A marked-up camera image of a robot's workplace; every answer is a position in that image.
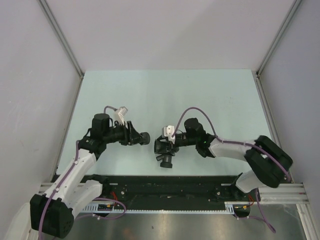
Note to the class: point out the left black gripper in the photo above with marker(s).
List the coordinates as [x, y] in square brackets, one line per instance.
[130, 136]

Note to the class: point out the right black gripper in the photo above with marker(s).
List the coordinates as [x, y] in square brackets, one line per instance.
[169, 149]

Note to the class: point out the black pipe tee fitting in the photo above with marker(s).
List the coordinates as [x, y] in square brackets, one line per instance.
[165, 160]

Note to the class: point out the black threaded coupling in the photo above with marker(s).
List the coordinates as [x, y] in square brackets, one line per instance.
[145, 138]

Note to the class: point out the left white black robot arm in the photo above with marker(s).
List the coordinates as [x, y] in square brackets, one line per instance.
[55, 211]

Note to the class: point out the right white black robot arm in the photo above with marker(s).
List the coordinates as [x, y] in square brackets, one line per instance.
[268, 162]

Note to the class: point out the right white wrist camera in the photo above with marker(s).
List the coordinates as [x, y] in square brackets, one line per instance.
[167, 133]

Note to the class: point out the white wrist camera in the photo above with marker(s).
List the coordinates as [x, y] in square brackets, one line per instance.
[167, 133]
[119, 115]

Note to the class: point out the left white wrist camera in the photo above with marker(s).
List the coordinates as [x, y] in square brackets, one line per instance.
[119, 115]

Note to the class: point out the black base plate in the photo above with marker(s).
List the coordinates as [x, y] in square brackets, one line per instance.
[173, 193]

